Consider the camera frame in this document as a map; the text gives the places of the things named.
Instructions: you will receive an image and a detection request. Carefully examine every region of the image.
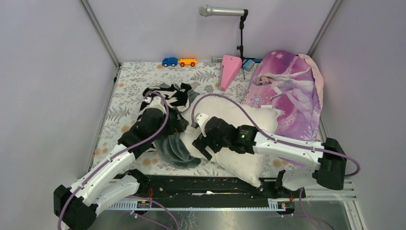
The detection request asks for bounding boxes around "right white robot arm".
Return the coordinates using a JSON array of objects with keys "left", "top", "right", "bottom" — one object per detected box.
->
[{"left": 192, "top": 114, "right": 346, "bottom": 197}]

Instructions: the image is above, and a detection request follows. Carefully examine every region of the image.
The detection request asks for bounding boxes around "pink wedge block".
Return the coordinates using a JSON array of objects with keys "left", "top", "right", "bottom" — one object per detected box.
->
[{"left": 218, "top": 55, "right": 242, "bottom": 91}]

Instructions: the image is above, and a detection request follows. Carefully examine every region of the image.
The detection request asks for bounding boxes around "black microphone stand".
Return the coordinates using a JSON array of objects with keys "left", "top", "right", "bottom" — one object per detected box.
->
[{"left": 237, "top": 9, "right": 248, "bottom": 79}]

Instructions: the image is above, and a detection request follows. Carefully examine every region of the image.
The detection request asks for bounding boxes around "silver microphone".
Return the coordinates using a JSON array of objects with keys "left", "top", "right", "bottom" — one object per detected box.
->
[{"left": 199, "top": 5, "right": 248, "bottom": 17}]

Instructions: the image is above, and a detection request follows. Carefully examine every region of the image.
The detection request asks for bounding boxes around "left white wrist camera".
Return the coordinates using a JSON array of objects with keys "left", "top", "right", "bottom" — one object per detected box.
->
[{"left": 144, "top": 96, "right": 166, "bottom": 114}]

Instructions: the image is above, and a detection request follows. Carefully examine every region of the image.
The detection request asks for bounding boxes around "grey plush pillowcase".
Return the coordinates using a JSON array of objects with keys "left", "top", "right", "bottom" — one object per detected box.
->
[{"left": 140, "top": 83, "right": 201, "bottom": 169}]

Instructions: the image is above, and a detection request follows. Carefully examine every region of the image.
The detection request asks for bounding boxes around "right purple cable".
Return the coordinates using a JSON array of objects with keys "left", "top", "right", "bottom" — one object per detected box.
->
[{"left": 190, "top": 93, "right": 361, "bottom": 230}]

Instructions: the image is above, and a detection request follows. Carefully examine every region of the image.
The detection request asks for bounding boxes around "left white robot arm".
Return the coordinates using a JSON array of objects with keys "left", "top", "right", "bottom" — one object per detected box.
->
[{"left": 54, "top": 108, "right": 189, "bottom": 230}]

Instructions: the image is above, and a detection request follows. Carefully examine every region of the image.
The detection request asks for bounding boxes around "white pillow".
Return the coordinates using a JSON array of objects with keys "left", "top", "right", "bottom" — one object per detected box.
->
[{"left": 177, "top": 93, "right": 282, "bottom": 188}]

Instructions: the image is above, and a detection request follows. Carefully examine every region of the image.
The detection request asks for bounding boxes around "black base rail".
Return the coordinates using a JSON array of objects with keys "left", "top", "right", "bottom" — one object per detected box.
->
[{"left": 87, "top": 171, "right": 307, "bottom": 210}]

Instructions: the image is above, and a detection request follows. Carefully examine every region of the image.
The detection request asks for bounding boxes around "light blue small box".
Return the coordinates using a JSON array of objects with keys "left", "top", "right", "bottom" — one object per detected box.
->
[{"left": 243, "top": 59, "right": 255, "bottom": 72}]

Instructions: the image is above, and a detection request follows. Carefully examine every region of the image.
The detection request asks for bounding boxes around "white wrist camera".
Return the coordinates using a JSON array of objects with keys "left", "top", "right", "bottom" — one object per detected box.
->
[
  {"left": 192, "top": 113, "right": 209, "bottom": 129},
  {"left": 144, "top": 96, "right": 166, "bottom": 114}
]

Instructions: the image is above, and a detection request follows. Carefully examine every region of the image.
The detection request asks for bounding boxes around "purple princess print blanket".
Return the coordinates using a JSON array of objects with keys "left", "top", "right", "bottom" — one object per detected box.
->
[{"left": 242, "top": 50, "right": 324, "bottom": 142}]

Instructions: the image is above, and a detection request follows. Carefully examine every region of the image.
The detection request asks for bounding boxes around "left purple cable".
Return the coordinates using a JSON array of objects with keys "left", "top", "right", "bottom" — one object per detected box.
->
[{"left": 57, "top": 92, "right": 181, "bottom": 230}]

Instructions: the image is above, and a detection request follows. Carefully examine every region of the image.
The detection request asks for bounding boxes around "orange toy car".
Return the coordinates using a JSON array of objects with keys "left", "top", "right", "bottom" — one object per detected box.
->
[{"left": 178, "top": 58, "right": 198, "bottom": 67}]

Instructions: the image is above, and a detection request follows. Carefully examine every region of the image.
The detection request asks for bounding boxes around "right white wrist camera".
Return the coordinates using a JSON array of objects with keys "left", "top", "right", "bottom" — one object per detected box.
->
[{"left": 192, "top": 113, "right": 209, "bottom": 129}]

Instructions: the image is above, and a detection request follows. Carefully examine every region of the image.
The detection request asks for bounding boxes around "purple cable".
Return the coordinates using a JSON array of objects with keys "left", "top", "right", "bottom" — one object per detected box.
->
[
  {"left": 57, "top": 92, "right": 181, "bottom": 230},
  {"left": 190, "top": 93, "right": 361, "bottom": 230}
]

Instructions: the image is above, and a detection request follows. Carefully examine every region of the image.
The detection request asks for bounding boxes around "floral table cloth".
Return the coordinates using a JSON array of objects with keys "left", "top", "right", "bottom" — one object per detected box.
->
[{"left": 90, "top": 61, "right": 330, "bottom": 179}]

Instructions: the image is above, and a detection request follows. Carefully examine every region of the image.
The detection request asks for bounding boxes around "blue toy car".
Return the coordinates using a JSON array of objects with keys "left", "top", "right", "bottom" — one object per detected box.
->
[{"left": 161, "top": 57, "right": 178, "bottom": 67}]

